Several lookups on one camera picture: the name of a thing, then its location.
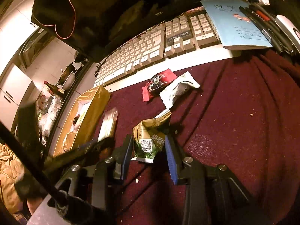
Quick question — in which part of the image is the small red candy wrapper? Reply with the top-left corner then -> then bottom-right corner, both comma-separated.
142,69 -> 177,102

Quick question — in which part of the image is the clear wrapped biscuit bar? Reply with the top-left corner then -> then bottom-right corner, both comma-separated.
98,108 -> 118,142

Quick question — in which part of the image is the blue notebook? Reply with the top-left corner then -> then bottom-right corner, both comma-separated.
201,0 -> 272,50

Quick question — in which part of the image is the black computer monitor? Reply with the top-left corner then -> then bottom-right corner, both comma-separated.
31,0 -> 202,62

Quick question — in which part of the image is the gold cardboard box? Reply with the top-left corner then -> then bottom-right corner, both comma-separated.
53,86 -> 110,157

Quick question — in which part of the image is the green gold garlic snack bag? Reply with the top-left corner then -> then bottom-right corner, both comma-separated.
132,109 -> 171,163

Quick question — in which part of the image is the dark red table cloth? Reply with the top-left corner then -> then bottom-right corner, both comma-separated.
105,50 -> 299,224

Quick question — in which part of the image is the black marker pen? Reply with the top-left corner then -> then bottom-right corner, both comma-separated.
239,6 -> 284,55

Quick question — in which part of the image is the white silver snack packet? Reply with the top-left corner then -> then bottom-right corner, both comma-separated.
160,72 -> 200,109

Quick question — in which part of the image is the beige mechanical keyboard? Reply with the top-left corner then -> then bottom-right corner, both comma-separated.
93,9 -> 221,88

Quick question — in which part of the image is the dark glass bottle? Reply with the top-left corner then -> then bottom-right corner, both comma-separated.
44,81 -> 64,98

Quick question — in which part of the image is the black wok with lid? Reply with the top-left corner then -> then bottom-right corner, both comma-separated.
56,62 -> 75,86

